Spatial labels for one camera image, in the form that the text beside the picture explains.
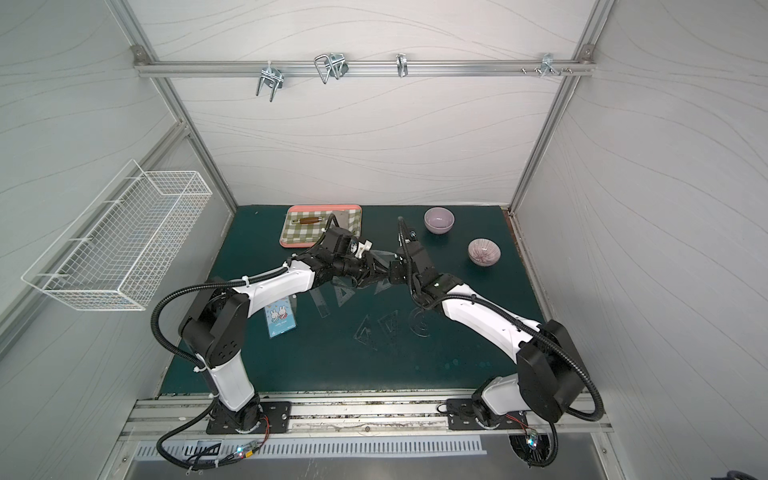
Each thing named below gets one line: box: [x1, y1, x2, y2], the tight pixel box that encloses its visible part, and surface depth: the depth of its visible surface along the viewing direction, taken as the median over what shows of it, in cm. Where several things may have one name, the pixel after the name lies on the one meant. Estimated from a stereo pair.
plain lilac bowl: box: [424, 207, 455, 235], surface depth 114 cm
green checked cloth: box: [280, 209, 361, 243], surface depth 117 cm
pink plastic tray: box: [279, 204, 362, 248], surface depth 117 cm
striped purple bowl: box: [468, 238, 501, 267], surface depth 106 cm
